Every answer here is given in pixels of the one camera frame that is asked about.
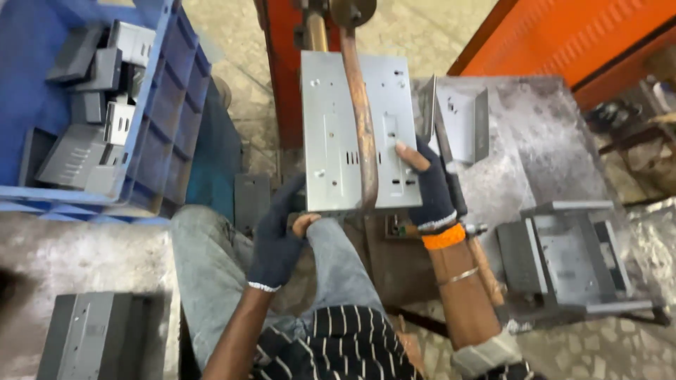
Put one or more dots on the person's right hand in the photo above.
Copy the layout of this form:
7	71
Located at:
433	192

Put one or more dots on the person's left hand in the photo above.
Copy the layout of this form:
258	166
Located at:
274	248

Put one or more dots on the grey punched sheet metal panel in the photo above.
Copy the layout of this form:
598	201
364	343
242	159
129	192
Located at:
332	132

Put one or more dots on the orange thread wristband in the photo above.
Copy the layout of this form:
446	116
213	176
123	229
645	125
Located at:
443	238

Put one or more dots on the grey trousers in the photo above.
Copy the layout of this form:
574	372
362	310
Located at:
222	274

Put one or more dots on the silver metal bangle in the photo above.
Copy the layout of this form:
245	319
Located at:
458	275

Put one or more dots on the black white striped shirt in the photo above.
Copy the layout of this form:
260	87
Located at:
338	345

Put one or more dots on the shiny steel work table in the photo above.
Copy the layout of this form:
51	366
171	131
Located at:
538	142

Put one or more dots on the stack of grey metal panels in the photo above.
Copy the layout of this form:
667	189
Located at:
565	258

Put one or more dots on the blue plastic crate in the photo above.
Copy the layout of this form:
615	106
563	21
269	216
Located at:
163	121

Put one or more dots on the red spot welding machine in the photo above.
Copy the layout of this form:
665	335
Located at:
288	68

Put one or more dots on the orange metal cabinet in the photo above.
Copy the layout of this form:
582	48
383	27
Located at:
565	42

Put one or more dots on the grey metal panel with holes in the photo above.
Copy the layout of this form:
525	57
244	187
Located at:
95	338

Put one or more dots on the heap of grey metal brackets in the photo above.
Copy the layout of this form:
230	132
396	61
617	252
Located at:
92	105

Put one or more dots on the grey bent metal bracket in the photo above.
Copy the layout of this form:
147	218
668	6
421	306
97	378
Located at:
459	124

